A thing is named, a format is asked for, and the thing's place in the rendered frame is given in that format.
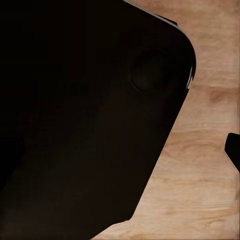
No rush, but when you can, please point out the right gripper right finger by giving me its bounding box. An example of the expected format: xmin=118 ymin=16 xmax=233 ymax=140
xmin=224 ymin=132 xmax=240 ymax=172

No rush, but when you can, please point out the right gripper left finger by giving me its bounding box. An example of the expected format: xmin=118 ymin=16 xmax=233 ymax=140
xmin=0 ymin=133 xmax=26 ymax=192

